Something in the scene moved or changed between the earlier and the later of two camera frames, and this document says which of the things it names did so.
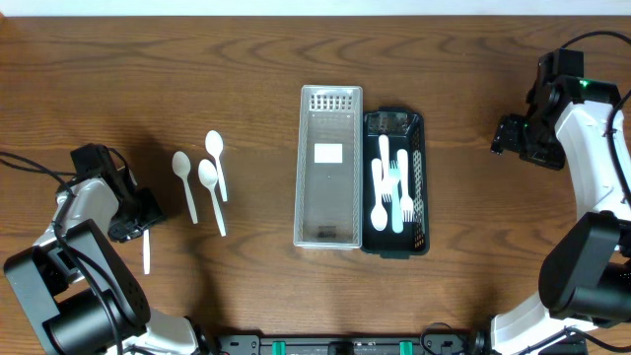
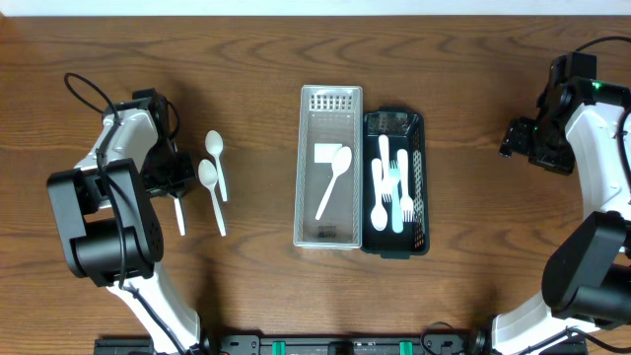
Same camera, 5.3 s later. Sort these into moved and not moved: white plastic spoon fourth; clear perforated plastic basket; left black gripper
Moved: left black gripper
Not moved: clear perforated plastic basket; white plastic spoon fourth
